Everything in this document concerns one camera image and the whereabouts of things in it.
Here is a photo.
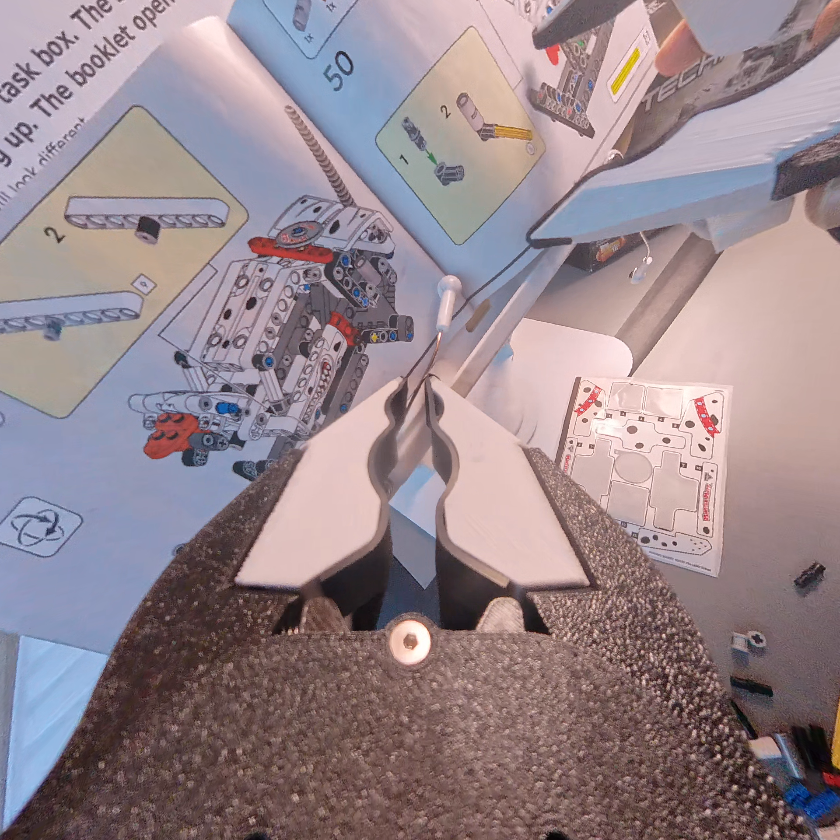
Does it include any black toy set box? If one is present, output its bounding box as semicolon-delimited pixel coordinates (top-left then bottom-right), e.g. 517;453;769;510
565;27;840;273

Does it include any printed task sheet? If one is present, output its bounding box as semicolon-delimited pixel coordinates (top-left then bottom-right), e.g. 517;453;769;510
0;0;237;198

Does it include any building instruction booklet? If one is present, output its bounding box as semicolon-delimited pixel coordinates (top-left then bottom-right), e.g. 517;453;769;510
0;0;683;657

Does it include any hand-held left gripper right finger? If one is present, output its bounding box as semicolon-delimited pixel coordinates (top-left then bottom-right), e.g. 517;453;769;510
427;381;592;594

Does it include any white book stand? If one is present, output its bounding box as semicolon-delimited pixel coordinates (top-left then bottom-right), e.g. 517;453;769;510
394;224;742;526

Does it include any pile of small brick pieces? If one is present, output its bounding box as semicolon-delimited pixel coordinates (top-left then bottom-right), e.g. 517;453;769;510
726;628;840;821

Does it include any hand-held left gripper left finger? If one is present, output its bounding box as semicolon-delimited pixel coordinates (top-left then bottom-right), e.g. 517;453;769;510
239;378;408;594

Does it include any sticker sheet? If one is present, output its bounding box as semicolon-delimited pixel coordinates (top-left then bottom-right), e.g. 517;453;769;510
556;377;733;578

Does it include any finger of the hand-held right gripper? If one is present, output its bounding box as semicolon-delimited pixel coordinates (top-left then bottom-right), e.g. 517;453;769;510
532;0;657;49
529;63;840;253

